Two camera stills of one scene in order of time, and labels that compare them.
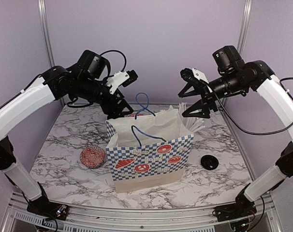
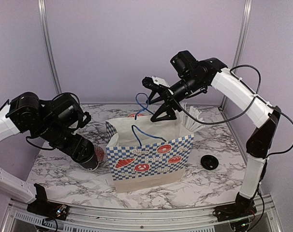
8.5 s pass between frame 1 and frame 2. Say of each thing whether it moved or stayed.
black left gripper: moved
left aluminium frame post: stayed
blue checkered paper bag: stayed
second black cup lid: stayed
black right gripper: moved
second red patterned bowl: stayed
